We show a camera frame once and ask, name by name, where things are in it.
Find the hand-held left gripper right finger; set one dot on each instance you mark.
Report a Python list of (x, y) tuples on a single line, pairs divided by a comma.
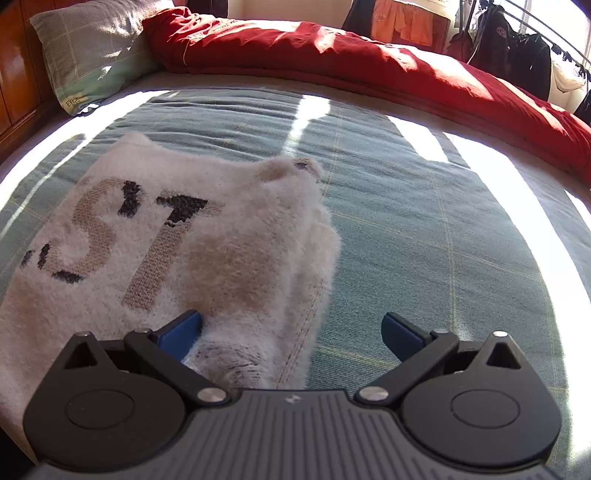
[(401, 334)]

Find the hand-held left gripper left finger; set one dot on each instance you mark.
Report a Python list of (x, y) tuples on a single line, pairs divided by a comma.
[(182, 334)]

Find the white fuzzy lettered sweater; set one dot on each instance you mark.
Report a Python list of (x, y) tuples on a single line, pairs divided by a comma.
[(231, 254)]

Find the green plaid bed sheet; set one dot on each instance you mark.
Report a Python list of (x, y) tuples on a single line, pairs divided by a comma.
[(415, 230)]

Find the red duvet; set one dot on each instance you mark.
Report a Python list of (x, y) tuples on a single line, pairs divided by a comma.
[(369, 69)]

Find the green plaid pillow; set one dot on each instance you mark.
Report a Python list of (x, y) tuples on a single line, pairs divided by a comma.
[(97, 50)]

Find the black hooded jacket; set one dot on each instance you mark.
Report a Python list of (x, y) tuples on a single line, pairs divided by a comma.
[(528, 64)]

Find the white hanging cloth bag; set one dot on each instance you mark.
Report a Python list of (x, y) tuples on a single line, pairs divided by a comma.
[(568, 76)]

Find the orange hanging cloth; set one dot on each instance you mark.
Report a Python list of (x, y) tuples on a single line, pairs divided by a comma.
[(406, 21)]

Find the wooden bed frame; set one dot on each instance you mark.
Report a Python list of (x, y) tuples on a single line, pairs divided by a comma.
[(18, 69)]

